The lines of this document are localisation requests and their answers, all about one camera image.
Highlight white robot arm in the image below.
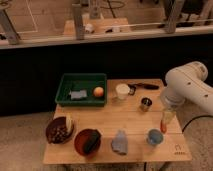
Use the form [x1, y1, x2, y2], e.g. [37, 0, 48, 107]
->
[160, 61, 213, 133]

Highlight dark metal cup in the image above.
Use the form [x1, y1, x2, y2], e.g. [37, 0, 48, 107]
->
[140, 97, 152, 112]

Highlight black cable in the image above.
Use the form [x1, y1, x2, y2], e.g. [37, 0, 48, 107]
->
[181, 114, 213, 133]

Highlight orange fruit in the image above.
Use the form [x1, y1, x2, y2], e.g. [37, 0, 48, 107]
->
[93, 87, 104, 97]

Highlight black peeler tool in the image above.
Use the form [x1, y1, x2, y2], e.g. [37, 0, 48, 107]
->
[127, 83, 159, 95]

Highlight wooden background table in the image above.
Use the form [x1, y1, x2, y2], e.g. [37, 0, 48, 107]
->
[63, 18, 131, 36]

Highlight banana slice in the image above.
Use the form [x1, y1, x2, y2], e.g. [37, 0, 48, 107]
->
[66, 115, 72, 134]

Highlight white cup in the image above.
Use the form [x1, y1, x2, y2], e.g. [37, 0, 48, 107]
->
[115, 83, 130, 100]

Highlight dark brown bowl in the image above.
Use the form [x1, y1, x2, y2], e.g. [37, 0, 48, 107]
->
[46, 116, 74, 144]

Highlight red bowl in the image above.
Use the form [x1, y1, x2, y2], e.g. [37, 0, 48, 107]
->
[74, 129, 101, 157]

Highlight green plastic tray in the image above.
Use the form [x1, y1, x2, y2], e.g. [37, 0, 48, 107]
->
[55, 73, 107, 107]

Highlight crumpled blue cloth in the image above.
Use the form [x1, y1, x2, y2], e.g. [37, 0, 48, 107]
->
[111, 130, 128, 155]

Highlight blue sponge in tray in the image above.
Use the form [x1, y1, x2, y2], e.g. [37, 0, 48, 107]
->
[69, 90, 87, 100]

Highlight wooden folding table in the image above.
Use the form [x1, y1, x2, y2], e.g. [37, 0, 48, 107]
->
[43, 79, 191, 164]

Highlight blue cup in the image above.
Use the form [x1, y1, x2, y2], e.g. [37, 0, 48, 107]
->
[147, 129, 164, 146]

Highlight dark green sponge block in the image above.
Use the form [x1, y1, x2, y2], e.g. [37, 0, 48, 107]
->
[83, 130, 101, 154]

